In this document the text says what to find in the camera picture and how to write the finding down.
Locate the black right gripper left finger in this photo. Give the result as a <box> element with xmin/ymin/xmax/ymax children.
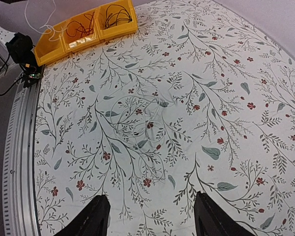
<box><xmin>55</xmin><ymin>195</ymin><xmax>111</xmax><ymax>236</ymax></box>

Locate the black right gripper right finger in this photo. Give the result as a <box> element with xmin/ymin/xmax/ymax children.
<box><xmin>194</xmin><ymin>191</ymin><xmax>252</xmax><ymax>236</ymax></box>

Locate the front aluminium rail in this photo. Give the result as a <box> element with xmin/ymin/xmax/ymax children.
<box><xmin>2</xmin><ymin>83</ymin><xmax>40</xmax><ymax>236</ymax></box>

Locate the floral patterned table mat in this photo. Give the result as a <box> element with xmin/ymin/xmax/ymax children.
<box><xmin>34</xmin><ymin>0</ymin><xmax>295</xmax><ymax>236</ymax></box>

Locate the yellow near bin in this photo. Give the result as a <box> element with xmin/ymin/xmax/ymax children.
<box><xmin>34</xmin><ymin>25</ymin><xmax>63</xmax><ymax>66</ymax></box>

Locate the yellow far bin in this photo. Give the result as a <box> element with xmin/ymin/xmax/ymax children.
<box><xmin>95</xmin><ymin>0</ymin><xmax>138</xmax><ymax>41</ymax></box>

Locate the yellow middle bin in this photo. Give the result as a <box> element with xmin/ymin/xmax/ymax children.
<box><xmin>62</xmin><ymin>9</ymin><xmax>100</xmax><ymax>52</ymax></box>

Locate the yellow bin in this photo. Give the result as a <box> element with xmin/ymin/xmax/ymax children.
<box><xmin>95</xmin><ymin>0</ymin><xmax>138</xmax><ymax>41</ymax></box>
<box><xmin>34</xmin><ymin>25</ymin><xmax>63</xmax><ymax>66</ymax></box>
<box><xmin>62</xmin><ymin>9</ymin><xmax>100</xmax><ymax>52</ymax></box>

